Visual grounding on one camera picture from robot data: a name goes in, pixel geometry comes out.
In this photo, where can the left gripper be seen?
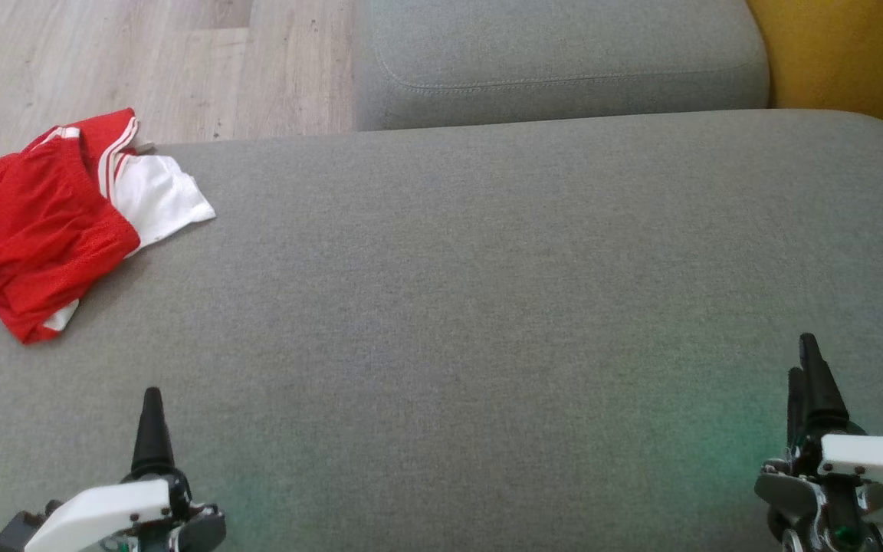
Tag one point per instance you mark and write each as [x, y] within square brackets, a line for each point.
[119, 510]

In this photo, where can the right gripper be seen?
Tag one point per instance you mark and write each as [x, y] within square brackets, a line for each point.
[863, 468]

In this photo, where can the red mesh jersey white sleeves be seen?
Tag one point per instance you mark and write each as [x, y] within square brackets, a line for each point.
[50, 222]

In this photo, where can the large grey sofa seat cushion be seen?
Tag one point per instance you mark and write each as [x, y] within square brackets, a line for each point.
[441, 307]

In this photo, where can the yellow sofa back cushion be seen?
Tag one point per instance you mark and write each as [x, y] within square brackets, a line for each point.
[855, 54]

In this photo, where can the small grey sofa seat cushion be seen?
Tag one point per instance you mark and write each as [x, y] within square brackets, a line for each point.
[564, 46]

